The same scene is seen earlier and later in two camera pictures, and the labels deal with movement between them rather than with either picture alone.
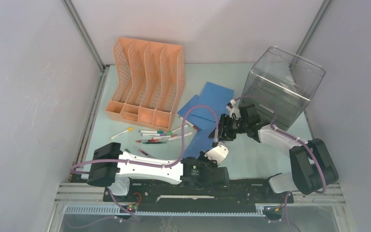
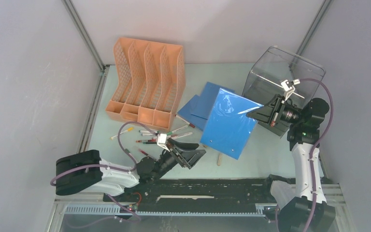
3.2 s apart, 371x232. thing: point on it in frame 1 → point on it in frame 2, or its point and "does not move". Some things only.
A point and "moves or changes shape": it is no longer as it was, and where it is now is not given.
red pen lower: x=146 y=153 does not move
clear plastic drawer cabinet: x=280 y=86 does not move
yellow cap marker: x=128 y=130 does not move
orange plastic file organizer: x=149 y=80 does not move
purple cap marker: x=153 y=134 does not move
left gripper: x=202 y=156 → x=187 y=158
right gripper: x=224 y=134 → x=272 y=112
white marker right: x=179 y=137 does not move
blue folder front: x=201 y=142 moves or changes shape
